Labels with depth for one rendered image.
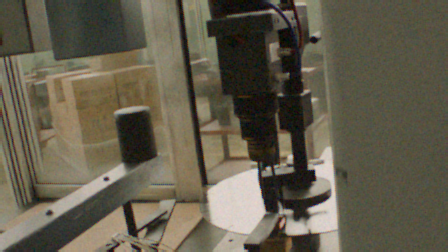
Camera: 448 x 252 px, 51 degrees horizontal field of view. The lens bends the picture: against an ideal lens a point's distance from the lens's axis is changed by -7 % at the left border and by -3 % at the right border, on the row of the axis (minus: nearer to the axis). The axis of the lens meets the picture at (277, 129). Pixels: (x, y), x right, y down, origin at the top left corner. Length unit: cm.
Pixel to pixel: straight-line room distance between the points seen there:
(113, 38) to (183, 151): 83
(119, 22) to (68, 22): 7
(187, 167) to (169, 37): 36
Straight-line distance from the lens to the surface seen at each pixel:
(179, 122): 136
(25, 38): 75
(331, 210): 73
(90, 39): 60
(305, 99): 68
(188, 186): 141
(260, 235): 60
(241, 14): 57
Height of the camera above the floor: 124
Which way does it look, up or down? 13 degrees down
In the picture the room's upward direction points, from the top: 6 degrees counter-clockwise
